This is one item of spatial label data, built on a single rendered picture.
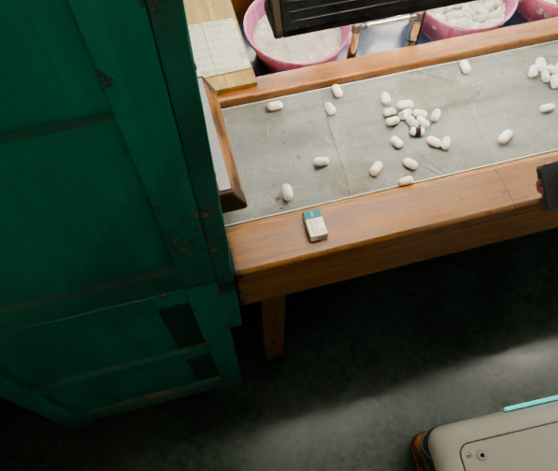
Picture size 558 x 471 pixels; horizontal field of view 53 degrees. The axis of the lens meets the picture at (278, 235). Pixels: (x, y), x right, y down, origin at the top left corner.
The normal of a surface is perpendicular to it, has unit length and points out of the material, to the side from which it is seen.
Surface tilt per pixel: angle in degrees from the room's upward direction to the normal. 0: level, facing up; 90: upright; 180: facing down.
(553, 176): 28
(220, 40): 0
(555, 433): 0
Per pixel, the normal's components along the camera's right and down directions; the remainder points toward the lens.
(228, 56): 0.00, -0.46
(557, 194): 0.11, 0.00
